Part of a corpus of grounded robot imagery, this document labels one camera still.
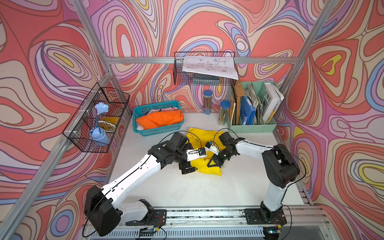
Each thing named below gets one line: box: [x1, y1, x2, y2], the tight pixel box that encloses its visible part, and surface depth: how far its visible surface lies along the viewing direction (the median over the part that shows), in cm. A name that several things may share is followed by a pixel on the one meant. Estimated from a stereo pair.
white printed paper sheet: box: [182, 56, 239, 81], surface depth 85 cm
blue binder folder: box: [240, 95, 256, 125], surface depth 99 cm
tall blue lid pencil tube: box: [203, 89, 213, 116], surface depth 113 cm
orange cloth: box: [136, 109, 184, 131], surface depth 103 cm
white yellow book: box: [262, 82, 285, 125], surface depth 100 cm
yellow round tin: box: [97, 117, 120, 133], surface depth 73 cm
